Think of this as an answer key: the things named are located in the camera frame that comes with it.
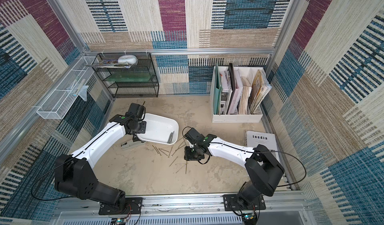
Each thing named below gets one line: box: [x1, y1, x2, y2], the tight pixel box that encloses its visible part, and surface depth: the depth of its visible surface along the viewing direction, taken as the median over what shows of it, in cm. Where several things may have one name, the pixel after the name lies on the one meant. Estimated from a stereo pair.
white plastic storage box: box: [136, 113, 179, 145], surface depth 97 cm
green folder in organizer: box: [213, 63, 223, 115], surface depth 89 cm
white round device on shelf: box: [117, 54, 138, 65], surface depth 91 cm
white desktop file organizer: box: [210, 66, 265, 123], surface depth 98 cm
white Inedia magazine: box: [245, 130, 280, 164], surface depth 94 cm
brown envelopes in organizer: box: [249, 69, 272, 114], surface depth 97 cm
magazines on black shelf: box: [85, 55, 138, 69], surface depth 89 cm
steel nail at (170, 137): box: [167, 131, 175, 144], surface depth 98 cm
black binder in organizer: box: [228, 63, 237, 91], surface depth 93 cm
